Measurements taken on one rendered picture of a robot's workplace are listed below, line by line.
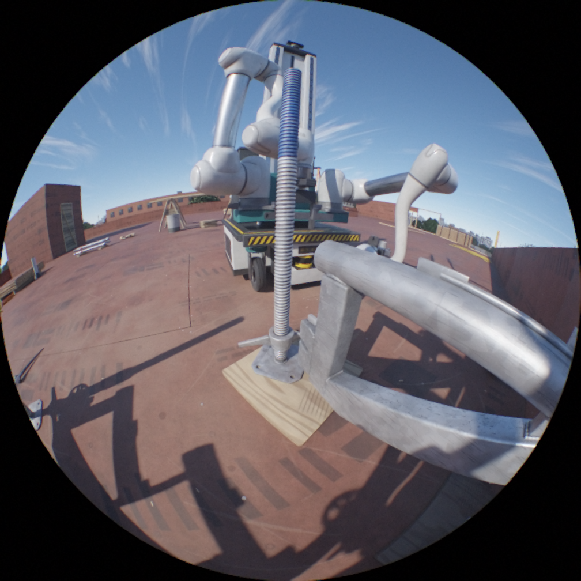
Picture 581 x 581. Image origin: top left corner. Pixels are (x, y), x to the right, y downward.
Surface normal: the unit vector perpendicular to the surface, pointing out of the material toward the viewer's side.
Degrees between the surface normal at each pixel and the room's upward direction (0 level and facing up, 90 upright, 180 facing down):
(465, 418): 29
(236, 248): 90
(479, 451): 90
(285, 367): 0
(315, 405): 0
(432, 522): 0
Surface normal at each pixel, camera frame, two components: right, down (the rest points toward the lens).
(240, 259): 0.43, 0.43
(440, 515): 0.04, -0.89
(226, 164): 0.71, 0.44
